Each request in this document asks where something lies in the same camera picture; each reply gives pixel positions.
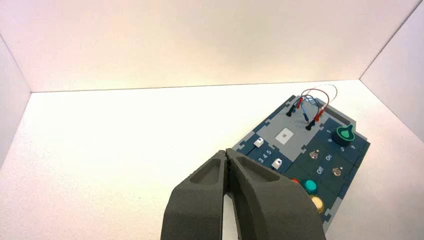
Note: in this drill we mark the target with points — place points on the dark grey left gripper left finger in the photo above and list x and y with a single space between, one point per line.
198 205

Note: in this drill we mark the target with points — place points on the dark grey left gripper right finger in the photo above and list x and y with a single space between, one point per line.
271 208

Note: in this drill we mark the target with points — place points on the white slider knob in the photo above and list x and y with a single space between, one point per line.
258 142
276 163

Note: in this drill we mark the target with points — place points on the red push button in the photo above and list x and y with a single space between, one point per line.
294 181

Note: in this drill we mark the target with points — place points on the teal push button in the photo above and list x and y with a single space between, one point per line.
310 186

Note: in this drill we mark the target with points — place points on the yellow push button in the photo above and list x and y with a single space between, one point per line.
317 202

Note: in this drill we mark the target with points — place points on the dark teal control box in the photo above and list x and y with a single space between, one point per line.
298 145

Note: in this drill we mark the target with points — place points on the green rotary knob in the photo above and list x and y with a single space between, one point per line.
344 135

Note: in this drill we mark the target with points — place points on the metal toggle switch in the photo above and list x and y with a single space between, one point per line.
337 171
314 154

